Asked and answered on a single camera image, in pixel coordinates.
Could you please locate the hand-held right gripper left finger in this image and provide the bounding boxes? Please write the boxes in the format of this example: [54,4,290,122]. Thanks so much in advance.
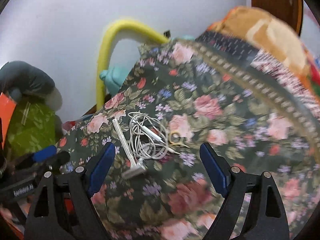
[24,142,117,240]

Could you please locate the yellow foam tube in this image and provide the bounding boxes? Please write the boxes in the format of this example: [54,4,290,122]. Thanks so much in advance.
[96,17,170,109]

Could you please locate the orange yellow blanket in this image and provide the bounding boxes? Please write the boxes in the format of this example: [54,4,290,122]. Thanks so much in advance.
[207,6,315,80]

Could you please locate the brown wooden door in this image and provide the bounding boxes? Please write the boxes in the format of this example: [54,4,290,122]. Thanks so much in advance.
[250,0,304,34]

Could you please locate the small scissors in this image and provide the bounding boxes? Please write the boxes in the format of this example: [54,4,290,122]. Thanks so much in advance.
[168,130,192,155]

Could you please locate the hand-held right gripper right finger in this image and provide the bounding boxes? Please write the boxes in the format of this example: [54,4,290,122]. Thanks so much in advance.
[199,142,290,240]

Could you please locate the silver razor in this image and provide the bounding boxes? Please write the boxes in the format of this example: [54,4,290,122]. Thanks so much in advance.
[112,118,147,179]

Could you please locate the orange box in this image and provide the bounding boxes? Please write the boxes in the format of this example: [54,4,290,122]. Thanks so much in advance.
[0,92,17,140]

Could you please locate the green patterned bag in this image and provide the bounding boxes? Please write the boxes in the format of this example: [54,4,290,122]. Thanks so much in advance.
[5,97,57,155]

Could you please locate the multicoloured blanket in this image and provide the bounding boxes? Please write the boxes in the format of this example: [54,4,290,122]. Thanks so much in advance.
[307,52,320,98]

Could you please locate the dark floral blanket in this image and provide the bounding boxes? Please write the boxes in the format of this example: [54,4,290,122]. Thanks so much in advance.
[56,31,320,240]

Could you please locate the white earphone cable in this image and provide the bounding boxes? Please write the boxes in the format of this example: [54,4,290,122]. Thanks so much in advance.
[127,112,170,159]

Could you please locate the teal plastic toy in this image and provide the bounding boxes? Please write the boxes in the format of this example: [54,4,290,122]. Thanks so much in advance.
[99,65,137,94]

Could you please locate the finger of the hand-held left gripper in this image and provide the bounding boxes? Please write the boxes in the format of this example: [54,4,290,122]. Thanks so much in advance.
[15,145,57,168]
[37,151,71,172]

